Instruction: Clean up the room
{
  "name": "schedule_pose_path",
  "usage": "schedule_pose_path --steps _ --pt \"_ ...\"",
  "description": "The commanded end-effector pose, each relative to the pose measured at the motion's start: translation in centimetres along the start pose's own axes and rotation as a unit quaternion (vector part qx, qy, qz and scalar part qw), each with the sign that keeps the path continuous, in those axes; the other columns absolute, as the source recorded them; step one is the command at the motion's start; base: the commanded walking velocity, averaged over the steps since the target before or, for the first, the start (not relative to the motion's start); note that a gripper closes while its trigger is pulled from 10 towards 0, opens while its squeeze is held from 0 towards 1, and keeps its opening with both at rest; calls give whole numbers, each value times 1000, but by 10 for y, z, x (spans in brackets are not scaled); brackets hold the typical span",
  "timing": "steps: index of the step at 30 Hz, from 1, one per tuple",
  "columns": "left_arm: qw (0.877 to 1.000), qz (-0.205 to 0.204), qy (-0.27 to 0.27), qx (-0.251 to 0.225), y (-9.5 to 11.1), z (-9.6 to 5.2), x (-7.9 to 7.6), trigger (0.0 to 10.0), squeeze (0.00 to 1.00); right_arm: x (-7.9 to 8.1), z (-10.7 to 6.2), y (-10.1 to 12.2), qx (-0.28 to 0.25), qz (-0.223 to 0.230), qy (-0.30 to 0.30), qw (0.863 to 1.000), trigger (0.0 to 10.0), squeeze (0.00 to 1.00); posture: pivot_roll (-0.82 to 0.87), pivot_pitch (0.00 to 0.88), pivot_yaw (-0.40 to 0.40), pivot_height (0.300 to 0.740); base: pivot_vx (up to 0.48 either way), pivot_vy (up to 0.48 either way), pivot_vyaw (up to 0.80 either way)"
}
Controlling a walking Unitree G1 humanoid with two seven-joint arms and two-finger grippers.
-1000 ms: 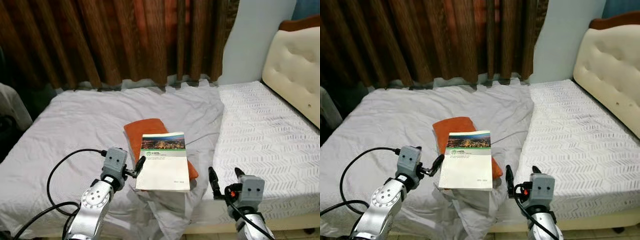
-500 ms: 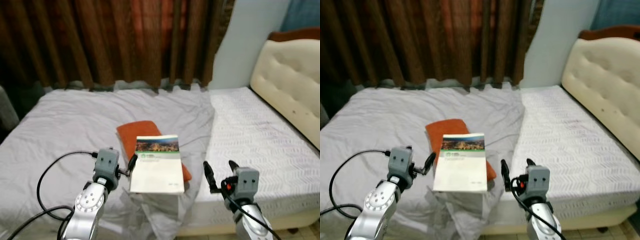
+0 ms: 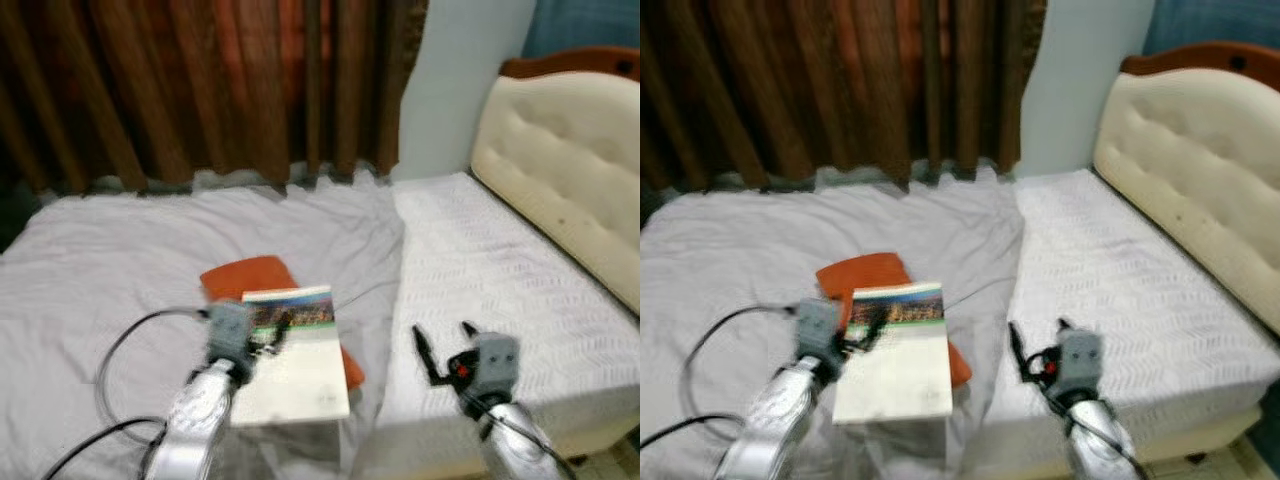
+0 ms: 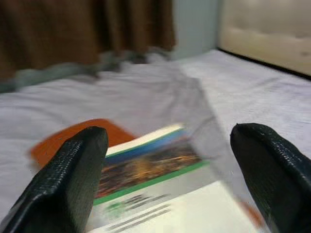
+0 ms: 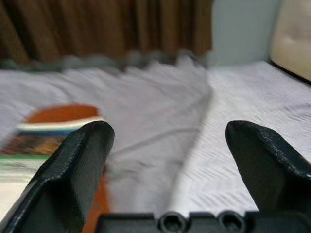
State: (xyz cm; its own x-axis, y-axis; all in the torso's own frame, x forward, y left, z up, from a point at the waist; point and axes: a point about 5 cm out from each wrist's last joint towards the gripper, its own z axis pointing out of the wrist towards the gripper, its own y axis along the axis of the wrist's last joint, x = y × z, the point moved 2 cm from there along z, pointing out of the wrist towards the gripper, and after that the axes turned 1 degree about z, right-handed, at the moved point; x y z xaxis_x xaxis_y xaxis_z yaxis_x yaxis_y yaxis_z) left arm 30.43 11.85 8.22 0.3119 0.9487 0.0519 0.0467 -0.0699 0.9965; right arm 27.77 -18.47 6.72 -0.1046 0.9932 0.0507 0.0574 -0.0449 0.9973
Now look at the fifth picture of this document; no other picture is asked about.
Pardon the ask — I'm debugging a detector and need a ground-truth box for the white quilted mattress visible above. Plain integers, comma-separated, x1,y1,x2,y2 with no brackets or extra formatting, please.
167,60,311,214

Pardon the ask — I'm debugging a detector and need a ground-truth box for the cream tufted headboard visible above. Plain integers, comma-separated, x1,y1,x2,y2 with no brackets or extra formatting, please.
269,0,311,82

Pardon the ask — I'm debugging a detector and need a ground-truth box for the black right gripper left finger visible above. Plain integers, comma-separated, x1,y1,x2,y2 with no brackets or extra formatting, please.
0,120,115,233

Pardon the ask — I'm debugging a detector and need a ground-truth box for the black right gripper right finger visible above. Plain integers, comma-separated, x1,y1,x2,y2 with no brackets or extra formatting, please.
225,120,311,213

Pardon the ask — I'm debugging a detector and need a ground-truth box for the grey blanket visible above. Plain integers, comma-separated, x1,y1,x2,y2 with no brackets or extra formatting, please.
0,55,212,214

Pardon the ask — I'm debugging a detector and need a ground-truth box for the brown curtain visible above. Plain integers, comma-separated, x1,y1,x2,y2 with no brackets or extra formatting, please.
0,0,213,66

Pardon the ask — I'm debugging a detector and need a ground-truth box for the orange pillow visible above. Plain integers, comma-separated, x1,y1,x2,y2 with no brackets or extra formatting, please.
24,103,110,233

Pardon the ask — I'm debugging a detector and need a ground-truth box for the book with landscape cover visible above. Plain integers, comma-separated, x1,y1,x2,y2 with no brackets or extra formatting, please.
0,120,105,202

